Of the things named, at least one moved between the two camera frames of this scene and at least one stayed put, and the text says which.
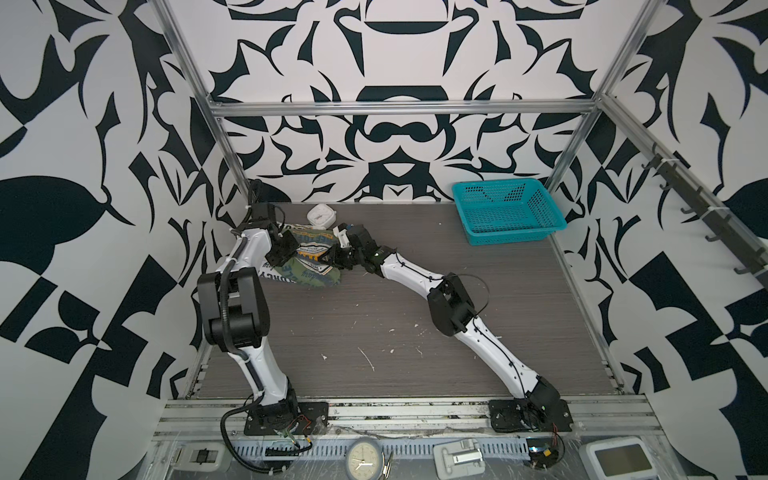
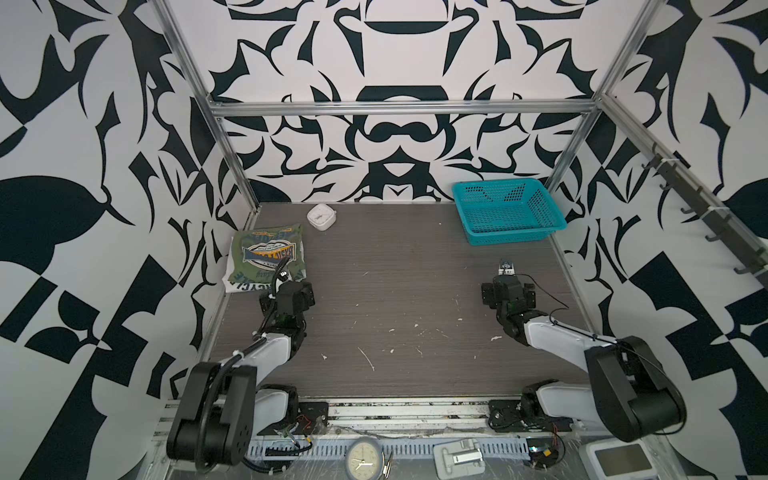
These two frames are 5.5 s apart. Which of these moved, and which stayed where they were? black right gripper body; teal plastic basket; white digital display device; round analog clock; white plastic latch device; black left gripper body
Moved: black left gripper body; black right gripper body
Stayed: teal plastic basket; white plastic latch device; white digital display device; round analog clock
